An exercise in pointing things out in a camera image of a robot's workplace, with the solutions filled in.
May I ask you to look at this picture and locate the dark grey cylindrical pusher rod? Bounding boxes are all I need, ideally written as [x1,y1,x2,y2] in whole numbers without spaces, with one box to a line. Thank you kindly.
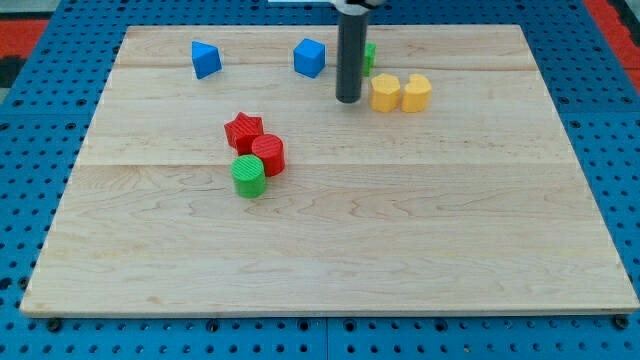
[335,12,369,104]

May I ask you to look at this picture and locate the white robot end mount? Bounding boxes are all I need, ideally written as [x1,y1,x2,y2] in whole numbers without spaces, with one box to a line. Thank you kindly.
[267,0,386,13]

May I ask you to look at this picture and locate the green star block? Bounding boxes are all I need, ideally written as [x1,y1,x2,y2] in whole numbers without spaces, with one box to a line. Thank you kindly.
[362,43,377,77]

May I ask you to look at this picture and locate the blue cube block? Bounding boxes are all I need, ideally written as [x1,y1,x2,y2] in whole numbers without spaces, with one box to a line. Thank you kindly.
[293,38,326,78]

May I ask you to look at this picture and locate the red star block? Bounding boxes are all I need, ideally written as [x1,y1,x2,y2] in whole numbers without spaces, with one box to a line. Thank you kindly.
[224,112,264,155]

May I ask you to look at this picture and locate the yellow hexagon block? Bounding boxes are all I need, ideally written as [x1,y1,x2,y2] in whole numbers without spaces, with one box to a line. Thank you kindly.
[369,73,401,113]

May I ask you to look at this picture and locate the yellow heart block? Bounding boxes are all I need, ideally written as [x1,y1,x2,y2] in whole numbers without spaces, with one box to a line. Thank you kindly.
[400,74,432,113]

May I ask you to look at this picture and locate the red cylinder block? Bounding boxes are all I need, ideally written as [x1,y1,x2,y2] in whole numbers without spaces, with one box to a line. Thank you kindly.
[251,134,285,177]

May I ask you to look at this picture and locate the blue triangular prism block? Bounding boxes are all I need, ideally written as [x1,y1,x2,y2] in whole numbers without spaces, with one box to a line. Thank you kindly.
[191,41,222,79]

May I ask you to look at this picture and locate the green cylinder block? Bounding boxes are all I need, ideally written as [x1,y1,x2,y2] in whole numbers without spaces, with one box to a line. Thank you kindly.
[231,155,266,198]

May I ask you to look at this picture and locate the light wooden board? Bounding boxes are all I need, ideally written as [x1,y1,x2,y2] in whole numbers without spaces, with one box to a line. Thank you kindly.
[21,25,639,318]

